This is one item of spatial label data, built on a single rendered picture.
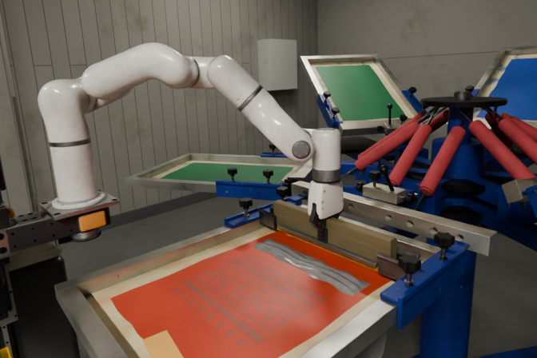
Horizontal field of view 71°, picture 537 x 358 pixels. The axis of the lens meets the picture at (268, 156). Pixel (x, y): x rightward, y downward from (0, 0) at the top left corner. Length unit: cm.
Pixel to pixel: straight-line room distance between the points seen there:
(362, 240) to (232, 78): 51
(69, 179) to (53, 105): 18
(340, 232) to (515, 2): 391
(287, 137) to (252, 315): 40
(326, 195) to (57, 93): 70
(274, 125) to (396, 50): 427
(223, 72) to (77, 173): 44
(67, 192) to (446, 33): 436
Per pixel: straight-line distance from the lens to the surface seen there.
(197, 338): 81
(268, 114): 90
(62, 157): 104
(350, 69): 275
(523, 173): 139
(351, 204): 127
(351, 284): 94
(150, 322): 88
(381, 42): 520
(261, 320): 84
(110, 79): 98
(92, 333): 83
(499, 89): 267
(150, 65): 93
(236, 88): 92
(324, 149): 96
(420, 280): 90
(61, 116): 102
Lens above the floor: 145
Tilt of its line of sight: 12 degrees down
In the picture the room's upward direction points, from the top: 2 degrees counter-clockwise
